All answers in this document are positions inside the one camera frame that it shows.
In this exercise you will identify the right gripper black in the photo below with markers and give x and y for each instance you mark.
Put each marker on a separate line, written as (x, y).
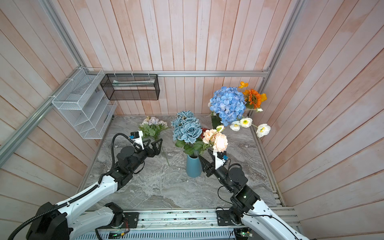
(209, 166)

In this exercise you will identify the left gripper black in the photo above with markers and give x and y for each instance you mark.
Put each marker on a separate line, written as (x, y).
(156, 150)

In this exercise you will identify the teal ceramic vase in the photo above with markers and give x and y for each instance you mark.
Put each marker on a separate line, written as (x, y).
(194, 167)

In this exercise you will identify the cream rose greenery bunch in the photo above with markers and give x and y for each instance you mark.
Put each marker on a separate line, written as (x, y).
(152, 127)

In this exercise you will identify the peach rose flower stem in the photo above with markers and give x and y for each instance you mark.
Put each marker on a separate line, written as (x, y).
(216, 139)

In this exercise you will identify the dusty blue flower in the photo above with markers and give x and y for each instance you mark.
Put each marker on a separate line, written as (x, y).
(187, 133)

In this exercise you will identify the red small flower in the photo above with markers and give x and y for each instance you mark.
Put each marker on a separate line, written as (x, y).
(204, 130)

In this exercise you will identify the white ranunculus flower stem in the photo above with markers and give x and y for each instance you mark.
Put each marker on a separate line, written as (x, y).
(261, 130)

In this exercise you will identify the blue hydrangea flower stem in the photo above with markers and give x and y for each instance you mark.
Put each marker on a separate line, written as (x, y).
(227, 105)

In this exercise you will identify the orange gerbera flower stem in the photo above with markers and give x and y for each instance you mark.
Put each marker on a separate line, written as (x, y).
(254, 99)

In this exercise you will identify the yellow poppy flower stem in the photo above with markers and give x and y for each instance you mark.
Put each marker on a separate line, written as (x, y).
(243, 85)

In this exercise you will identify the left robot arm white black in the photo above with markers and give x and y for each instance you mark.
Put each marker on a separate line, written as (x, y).
(67, 220)

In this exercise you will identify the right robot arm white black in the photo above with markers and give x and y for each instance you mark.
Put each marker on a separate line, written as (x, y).
(247, 206)

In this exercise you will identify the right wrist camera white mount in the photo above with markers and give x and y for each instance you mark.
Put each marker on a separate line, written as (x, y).
(220, 158)

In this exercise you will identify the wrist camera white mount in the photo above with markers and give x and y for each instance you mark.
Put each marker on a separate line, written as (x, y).
(220, 158)
(137, 138)

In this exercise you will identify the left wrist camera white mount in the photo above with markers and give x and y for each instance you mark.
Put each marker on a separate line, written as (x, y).
(137, 138)

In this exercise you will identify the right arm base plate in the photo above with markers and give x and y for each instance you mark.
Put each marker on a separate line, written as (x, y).
(227, 218)

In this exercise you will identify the black mesh wall basket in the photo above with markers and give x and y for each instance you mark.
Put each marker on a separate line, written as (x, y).
(131, 87)

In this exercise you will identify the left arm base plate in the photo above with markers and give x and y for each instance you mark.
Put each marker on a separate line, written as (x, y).
(127, 220)

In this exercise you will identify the white wire mesh shelf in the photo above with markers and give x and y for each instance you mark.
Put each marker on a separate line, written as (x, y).
(84, 104)

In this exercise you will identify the aluminium front rail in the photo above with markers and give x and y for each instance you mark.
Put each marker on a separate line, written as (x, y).
(199, 224)

